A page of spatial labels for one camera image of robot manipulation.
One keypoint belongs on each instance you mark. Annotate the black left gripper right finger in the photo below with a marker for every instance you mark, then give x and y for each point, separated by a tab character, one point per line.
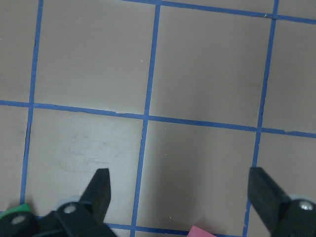
283	215

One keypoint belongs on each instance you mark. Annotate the pink foam cube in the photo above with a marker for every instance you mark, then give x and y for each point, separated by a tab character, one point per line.
198	232

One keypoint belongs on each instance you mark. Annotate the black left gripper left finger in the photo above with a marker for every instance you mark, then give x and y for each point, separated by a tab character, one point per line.
75	218

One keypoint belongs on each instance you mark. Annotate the green foam cube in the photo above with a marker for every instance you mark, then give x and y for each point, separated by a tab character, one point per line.
21	208

